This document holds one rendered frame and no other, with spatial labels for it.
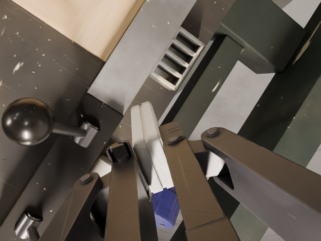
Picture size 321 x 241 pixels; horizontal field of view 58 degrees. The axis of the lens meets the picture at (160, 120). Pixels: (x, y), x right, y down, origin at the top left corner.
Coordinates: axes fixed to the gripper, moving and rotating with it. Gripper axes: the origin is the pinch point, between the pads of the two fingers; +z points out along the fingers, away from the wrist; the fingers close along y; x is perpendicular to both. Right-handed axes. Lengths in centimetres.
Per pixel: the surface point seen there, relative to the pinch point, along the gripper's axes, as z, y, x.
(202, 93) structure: 27.0, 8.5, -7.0
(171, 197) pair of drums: 229, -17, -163
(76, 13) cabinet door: 20.5, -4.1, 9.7
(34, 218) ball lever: 11.3, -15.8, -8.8
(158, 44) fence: 18.6, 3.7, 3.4
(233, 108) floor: 204, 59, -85
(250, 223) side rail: 14.0, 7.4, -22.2
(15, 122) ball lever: 4.0, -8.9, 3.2
